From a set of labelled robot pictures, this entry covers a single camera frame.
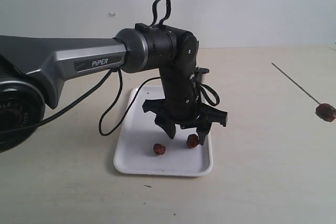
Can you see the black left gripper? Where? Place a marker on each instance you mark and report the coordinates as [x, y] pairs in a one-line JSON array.
[[186, 116]]

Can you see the brown date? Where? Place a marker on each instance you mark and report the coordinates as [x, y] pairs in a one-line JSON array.
[[325, 112], [159, 149], [192, 141]]

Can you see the thin metal skewer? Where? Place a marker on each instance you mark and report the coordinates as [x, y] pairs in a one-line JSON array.
[[295, 83]]

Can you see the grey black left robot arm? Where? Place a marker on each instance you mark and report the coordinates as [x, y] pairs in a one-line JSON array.
[[34, 70]]

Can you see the white plastic tray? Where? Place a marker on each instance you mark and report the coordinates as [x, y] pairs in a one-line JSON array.
[[134, 150]]

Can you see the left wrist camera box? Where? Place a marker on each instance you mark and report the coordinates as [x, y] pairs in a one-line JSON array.
[[199, 73]]

